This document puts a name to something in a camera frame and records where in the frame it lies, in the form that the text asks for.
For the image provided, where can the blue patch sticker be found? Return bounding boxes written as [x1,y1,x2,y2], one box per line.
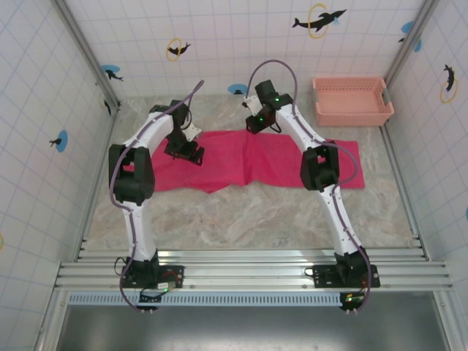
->
[398,20,423,53]

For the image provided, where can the aluminium side rail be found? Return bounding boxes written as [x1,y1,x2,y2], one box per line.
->
[380,123,431,261]
[75,107,124,261]

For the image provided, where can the large dolphin ring sticker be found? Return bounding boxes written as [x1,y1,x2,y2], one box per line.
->
[291,3,347,39]

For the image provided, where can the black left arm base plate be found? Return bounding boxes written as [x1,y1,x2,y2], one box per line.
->
[119,265,186,290]

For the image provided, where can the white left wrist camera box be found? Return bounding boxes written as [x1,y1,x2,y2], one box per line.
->
[182,124,202,142]

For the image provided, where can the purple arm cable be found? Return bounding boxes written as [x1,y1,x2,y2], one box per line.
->
[246,59,372,315]
[108,79,205,314]

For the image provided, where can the small dolphin ring sticker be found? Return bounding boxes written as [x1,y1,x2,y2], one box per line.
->
[166,37,192,62]

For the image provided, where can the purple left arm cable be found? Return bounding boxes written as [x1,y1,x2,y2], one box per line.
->
[108,79,205,314]

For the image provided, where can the white slotted cable duct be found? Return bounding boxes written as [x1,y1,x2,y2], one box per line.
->
[67,291,344,306]

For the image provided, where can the aluminium mounting rail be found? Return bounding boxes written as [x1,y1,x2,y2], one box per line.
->
[53,249,454,292]

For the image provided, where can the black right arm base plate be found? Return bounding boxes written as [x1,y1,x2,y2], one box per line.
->
[305,265,381,289]

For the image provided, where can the aluminium corner post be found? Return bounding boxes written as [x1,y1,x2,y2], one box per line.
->
[382,0,442,91]
[53,0,121,113]

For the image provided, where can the blue circle fish sticker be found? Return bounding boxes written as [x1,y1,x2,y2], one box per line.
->
[49,129,69,152]

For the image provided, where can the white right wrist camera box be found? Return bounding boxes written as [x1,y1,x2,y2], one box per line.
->
[241,94,263,110]

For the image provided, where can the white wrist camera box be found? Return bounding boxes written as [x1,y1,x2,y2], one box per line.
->
[182,124,202,142]
[241,94,263,110]

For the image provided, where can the half hidden dolphin sticker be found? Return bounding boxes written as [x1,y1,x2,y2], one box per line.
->
[98,91,113,117]

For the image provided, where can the right green circuit board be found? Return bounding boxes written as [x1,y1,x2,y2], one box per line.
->
[341,292,365,306]

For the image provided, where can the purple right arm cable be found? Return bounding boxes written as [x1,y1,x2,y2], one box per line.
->
[246,59,372,315]

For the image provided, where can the dolphin yellow ring sticker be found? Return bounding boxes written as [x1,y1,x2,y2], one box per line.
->
[439,64,459,104]

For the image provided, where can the pink long pants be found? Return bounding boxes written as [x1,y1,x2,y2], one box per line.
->
[151,129,366,195]

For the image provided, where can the shark blue circle sticker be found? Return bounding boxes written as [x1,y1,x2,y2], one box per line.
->
[100,64,124,83]

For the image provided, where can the pink plastic basket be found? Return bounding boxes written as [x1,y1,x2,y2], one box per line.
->
[312,75,395,128]

